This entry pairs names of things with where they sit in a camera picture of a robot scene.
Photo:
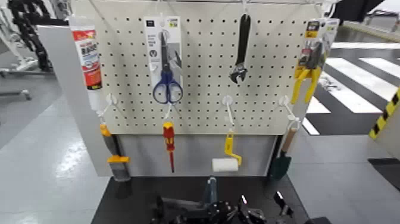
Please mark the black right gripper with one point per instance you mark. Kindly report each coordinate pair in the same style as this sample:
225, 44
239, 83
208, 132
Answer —
254, 217

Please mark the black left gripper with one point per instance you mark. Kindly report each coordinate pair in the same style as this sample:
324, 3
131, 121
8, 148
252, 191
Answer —
179, 211

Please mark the red yellow screwdriver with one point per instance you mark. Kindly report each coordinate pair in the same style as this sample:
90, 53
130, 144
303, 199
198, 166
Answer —
169, 137

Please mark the orange grey scraper brush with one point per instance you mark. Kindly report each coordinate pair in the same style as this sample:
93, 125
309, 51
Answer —
114, 150

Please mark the white pegboard hook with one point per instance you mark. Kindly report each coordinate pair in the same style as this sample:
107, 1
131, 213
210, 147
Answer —
228, 109
110, 101
168, 111
289, 111

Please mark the blue scissors in package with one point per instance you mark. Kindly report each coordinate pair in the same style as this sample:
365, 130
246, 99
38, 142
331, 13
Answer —
167, 81

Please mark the beige metal pegboard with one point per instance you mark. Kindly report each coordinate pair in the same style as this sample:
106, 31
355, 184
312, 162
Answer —
206, 78

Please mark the yellow pliers in package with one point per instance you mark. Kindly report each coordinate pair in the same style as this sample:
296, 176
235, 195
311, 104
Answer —
311, 62

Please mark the black adjustable wrench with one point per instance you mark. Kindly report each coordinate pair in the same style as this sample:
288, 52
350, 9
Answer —
242, 47

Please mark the grey partition panel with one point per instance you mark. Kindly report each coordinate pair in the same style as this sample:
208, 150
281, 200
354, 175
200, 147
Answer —
65, 94

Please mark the white red sealant tube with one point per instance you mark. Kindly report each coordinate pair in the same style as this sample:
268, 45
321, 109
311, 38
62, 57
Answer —
89, 59

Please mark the white metal frame stand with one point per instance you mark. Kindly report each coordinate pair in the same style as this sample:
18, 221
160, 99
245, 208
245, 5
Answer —
14, 59

